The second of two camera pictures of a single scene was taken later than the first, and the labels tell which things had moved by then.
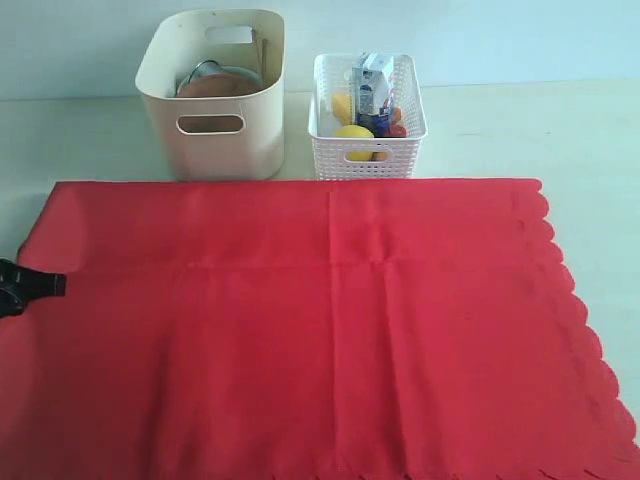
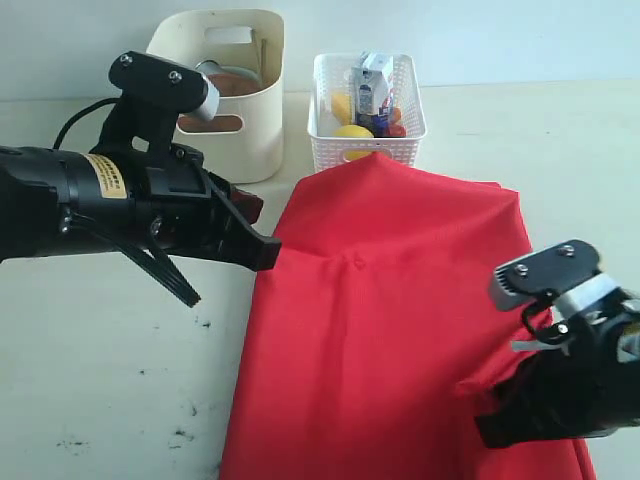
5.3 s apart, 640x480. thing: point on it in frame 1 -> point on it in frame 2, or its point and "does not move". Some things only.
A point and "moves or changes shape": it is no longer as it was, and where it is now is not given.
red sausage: [397, 130] does not move
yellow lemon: [355, 131] does not move
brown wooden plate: [215, 85] does not move
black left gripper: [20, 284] -> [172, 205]
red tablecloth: [304, 329] moves or changes shape
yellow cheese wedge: [342, 107] does not move
